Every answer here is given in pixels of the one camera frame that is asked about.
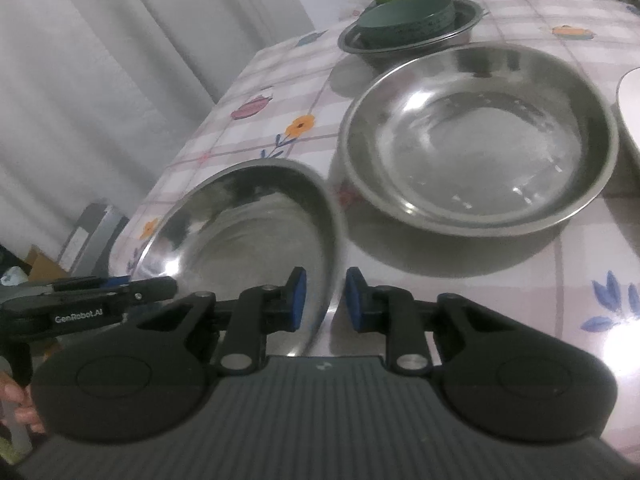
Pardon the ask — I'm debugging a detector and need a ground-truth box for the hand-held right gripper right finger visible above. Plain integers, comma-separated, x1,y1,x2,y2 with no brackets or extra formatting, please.
346,267,546,375

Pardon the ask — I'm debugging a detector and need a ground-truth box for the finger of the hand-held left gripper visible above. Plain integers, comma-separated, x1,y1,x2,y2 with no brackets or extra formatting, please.
50,276,132,297
116,276,179,303

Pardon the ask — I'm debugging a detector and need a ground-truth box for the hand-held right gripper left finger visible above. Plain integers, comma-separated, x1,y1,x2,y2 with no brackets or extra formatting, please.
115,266,307,375

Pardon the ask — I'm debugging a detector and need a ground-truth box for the shallow steel plate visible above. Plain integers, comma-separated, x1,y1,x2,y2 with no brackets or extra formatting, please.
109,159,347,358

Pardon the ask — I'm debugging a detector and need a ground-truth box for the medium steel bowl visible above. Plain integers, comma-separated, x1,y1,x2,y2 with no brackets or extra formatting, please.
337,0,484,69

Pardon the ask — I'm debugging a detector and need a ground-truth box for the green ceramic bowl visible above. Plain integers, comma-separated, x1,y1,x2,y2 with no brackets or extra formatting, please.
358,0,457,50

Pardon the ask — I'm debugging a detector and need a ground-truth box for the person's left hand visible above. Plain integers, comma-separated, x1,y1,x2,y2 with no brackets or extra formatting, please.
0,374,47,435

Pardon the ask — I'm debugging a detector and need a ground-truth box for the brown cardboard box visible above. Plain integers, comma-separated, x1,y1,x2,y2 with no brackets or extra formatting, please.
24,244,70,282

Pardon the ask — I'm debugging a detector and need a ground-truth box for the grey storage box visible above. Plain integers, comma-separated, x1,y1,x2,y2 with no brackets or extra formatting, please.
59,201,132,277

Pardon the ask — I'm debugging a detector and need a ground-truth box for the checked printed tablecloth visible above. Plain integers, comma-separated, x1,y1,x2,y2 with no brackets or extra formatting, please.
107,0,640,441

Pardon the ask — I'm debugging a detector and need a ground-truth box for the large steel basin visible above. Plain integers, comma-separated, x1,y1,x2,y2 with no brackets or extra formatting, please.
339,44,621,237

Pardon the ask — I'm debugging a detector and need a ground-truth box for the white curtain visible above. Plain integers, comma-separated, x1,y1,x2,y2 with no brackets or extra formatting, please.
0,0,373,273

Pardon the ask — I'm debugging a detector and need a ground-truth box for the white printed ceramic plate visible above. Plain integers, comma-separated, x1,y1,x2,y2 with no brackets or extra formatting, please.
612,66,640,161

